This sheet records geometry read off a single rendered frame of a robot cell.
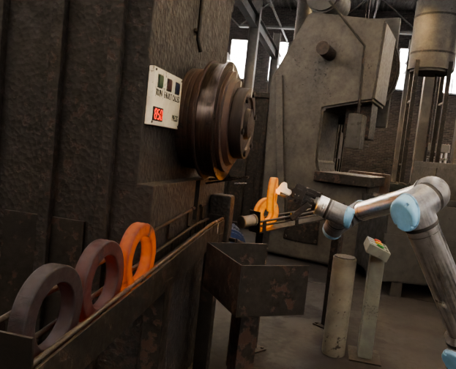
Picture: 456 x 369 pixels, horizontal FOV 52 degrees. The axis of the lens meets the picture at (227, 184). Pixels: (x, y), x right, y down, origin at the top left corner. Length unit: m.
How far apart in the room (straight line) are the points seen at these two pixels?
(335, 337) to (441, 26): 8.77
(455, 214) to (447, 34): 7.06
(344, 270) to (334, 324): 0.29
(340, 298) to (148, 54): 1.59
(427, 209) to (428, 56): 8.95
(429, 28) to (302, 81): 6.34
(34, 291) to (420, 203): 1.24
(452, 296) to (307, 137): 2.96
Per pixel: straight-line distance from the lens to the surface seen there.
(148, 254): 1.31
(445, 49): 10.66
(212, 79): 1.74
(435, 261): 1.76
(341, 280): 2.49
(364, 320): 2.61
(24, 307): 0.87
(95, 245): 1.05
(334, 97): 4.51
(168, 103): 1.62
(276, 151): 4.63
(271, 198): 2.05
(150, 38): 1.52
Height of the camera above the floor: 1.01
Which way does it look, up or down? 4 degrees down
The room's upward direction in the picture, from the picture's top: 6 degrees clockwise
